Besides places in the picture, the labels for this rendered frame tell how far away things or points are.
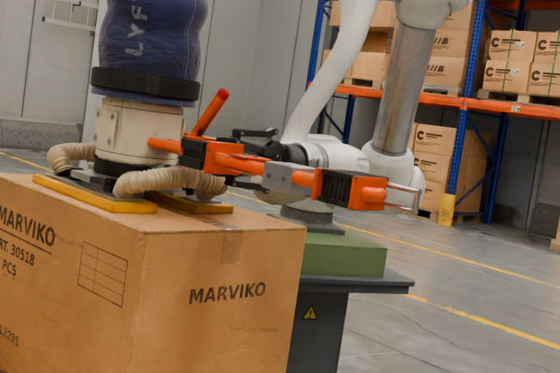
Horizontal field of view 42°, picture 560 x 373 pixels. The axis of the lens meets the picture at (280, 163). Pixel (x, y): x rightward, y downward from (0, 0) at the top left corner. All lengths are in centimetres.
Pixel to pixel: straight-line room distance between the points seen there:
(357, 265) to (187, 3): 91
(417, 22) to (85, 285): 102
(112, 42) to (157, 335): 58
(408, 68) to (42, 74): 1006
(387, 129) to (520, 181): 840
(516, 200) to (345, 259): 846
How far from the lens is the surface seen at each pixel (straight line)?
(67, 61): 1191
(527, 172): 1033
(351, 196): 106
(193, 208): 148
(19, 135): 1151
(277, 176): 119
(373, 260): 206
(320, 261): 197
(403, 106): 198
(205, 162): 132
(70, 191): 151
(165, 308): 131
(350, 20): 176
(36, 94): 1171
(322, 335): 216
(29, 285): 159
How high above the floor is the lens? 118
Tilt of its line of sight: 4 degrees down
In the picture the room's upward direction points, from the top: 8 degrees clockwise
